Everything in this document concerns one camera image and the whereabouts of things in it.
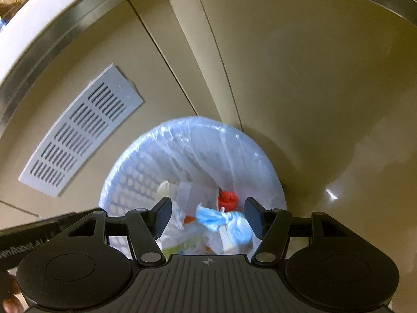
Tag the blue lined trash basket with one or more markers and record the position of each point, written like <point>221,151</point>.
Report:
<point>198,150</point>

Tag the red plastic cup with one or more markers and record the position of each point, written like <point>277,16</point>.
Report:
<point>227,200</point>

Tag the white toothpaste box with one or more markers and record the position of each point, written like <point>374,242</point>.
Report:
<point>193,239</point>

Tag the blue face mask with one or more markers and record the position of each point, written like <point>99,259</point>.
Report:
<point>235,224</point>

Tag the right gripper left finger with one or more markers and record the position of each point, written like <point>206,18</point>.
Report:
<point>145,226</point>

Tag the dark soy sauce jug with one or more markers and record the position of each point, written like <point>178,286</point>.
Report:
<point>2,24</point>

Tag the clear plastic container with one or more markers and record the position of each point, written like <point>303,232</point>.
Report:
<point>189,195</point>

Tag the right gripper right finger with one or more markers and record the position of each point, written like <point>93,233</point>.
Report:
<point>272,228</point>

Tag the grey cabinet vent grille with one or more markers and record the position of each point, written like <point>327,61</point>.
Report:
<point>83,127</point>

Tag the orange mesh scrubber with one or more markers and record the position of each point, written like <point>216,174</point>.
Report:
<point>188,219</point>

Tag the person left hand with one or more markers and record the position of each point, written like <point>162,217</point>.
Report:
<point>9,291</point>

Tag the white tissue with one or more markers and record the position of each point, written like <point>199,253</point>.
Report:
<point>176,222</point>

